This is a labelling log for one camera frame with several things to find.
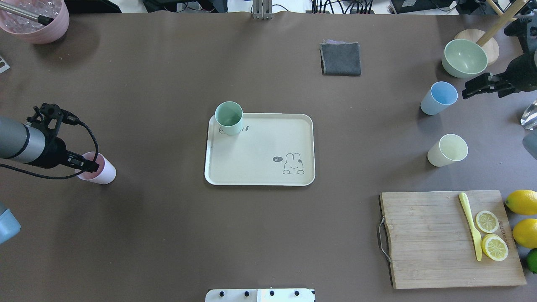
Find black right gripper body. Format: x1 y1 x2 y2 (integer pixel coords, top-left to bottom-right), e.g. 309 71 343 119
489 17 537 98

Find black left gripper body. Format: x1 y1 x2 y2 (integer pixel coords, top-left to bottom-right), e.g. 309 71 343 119
26 104 86 170

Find pink cup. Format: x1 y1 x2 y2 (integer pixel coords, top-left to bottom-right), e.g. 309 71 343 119
77 153 116 184

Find blue cup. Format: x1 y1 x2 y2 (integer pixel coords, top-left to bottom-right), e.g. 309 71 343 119
420 81 458 115

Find yellow cup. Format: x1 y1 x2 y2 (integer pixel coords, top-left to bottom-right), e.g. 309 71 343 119
427 134 469 167

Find green cup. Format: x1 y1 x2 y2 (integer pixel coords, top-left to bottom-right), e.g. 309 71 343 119
215 101 243 135

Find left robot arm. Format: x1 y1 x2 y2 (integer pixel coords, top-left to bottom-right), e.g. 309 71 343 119
0 103 100 180

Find cream rabbit tray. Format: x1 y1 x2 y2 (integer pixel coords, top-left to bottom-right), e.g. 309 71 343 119
204 113 316 187

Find green bowl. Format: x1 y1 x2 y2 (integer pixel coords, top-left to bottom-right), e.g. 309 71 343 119
441 39 488 78

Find wooden cup stand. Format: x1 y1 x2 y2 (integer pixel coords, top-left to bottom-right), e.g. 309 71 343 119
454 0 528 66

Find metal scoop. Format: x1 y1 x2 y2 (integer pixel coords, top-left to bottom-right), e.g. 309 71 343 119
520 100 537 130

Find pink bowl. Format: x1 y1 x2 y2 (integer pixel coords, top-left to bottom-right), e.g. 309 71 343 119
0 0 70 44

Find upper whole lemon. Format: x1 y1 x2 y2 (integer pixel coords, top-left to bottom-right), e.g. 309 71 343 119
505 190 537 216

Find whole lemon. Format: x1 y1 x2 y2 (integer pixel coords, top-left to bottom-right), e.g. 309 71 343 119
505 190 537 216
512 219 537 249

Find upper lemon slice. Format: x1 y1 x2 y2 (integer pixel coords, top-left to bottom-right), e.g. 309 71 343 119
475 210 499 234

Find lemon slice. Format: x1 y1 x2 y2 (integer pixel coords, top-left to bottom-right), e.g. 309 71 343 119
481 234 508 261
475 210 499 234

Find grey folded cloth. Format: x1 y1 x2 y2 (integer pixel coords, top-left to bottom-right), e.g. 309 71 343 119
320 39 361 76

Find lower whole lemon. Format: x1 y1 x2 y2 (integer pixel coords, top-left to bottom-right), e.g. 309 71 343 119
512 219 537 249

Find yellow plastic knife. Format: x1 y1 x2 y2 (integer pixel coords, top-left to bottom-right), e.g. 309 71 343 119
459 192 483 261

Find wooden cutting board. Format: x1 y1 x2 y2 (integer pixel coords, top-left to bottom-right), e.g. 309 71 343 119
380 190 526 290

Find lower lemon slice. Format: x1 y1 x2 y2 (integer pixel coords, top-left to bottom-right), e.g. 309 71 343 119
481 234 508 261

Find green lime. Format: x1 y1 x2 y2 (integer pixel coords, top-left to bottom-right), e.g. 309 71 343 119
526 248 537 274

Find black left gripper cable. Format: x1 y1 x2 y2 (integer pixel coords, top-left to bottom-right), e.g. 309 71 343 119
0 115 99 180

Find white wire rack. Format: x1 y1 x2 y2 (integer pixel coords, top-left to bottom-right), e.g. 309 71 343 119
0 57 10 74

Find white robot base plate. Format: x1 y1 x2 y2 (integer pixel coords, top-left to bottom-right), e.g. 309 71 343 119
205 287 316 302

